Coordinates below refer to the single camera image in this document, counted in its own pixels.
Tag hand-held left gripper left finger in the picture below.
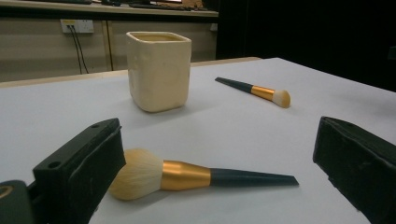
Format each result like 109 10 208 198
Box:
32 117 127 224

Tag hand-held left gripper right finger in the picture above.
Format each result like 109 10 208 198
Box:
312 116 396 224

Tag large makeup brush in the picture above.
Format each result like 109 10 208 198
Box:
108 147 300 201

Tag small makeup brush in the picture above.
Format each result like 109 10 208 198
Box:
214 77 291 109

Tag cream square cup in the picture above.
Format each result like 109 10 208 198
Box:
125 31 192 114

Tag wooden table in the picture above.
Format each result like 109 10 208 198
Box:
0 56 262 90

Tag white table mat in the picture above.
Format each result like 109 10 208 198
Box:
0 57 396 224

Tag black curtain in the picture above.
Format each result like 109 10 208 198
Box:
216 0 396 93

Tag long desk with dark edge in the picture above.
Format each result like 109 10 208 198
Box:
0 0 219 19

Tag black wall cable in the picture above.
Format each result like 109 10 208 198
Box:
72 25 91 75
68 25 84 76

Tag white wall socket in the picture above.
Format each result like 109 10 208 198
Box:
60 19 95 35

